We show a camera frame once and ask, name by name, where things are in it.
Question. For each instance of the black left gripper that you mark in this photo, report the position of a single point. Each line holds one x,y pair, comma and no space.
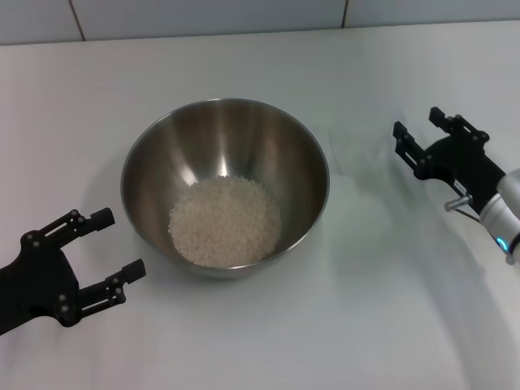
36,288

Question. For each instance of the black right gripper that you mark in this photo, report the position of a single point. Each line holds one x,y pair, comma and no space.
467,166

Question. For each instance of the white rice grains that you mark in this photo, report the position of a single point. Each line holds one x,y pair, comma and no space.
223,227

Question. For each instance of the stainless steel mixing bowl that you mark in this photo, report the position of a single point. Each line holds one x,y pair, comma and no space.
227,134

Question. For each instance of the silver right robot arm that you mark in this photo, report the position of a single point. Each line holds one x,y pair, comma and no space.
499,211

